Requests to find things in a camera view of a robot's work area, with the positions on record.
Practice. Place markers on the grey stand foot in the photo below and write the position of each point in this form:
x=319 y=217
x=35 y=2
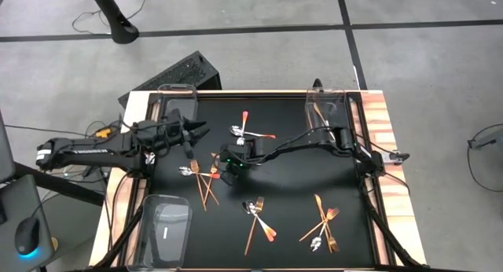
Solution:
x=487 y=140

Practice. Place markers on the clear plastic bin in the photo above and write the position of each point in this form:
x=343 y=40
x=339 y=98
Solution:
x=181 y=103
x=334 y=107
x=169 y=213

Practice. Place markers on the grey laptop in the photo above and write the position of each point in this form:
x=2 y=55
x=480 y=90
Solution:
x=4 y=154

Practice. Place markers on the black computer mouse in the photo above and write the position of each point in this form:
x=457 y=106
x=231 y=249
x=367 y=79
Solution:
x=26 y=234

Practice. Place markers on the grey desk pad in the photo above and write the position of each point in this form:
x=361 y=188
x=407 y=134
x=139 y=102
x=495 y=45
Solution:
x=19 y=197

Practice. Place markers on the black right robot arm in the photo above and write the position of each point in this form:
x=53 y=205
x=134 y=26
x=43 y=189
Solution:
x=306 y=142

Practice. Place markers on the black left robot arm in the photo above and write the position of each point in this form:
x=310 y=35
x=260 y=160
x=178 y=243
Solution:
x=90 y=154

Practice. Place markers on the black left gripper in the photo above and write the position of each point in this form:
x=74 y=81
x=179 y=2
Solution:
x=173 y=132

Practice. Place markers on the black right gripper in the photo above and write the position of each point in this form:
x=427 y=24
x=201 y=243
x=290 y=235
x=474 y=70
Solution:
x=239 y=154

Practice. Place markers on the black desk bar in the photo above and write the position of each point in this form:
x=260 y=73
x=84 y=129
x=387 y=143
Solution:
x=59 y=183

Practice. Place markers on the black computer tower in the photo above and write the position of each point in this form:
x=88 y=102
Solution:
x=177 y=73

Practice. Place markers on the gold knife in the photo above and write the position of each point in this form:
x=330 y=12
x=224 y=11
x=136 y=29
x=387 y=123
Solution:
x=319 y=203
x=320 y=115

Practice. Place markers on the black table clamp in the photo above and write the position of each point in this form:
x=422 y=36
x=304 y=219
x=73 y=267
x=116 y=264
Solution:
x=317 y=84

